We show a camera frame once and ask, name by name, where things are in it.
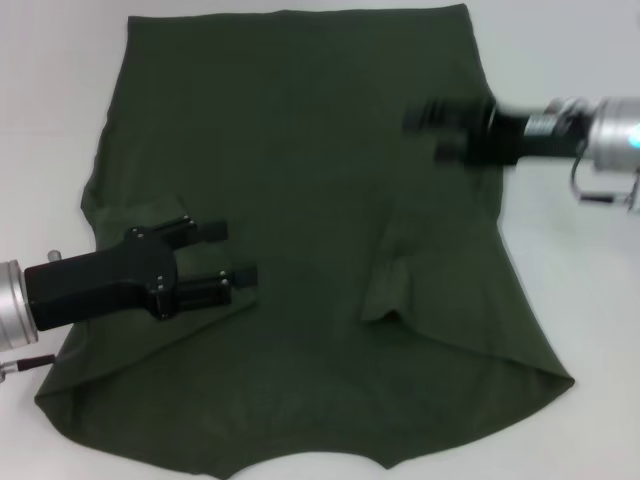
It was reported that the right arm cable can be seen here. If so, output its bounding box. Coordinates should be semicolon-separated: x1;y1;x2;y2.
569;149;640;214

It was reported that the dark green shirt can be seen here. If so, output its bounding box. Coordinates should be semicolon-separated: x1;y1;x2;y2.
33;3;576;480

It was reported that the right gripper silver knob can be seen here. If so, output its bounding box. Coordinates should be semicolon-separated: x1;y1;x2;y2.
547;98;594;124

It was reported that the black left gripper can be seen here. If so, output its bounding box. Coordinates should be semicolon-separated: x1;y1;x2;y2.
23;215;259;332

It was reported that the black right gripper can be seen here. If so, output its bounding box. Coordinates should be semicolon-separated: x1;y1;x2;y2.
404;97;591;169

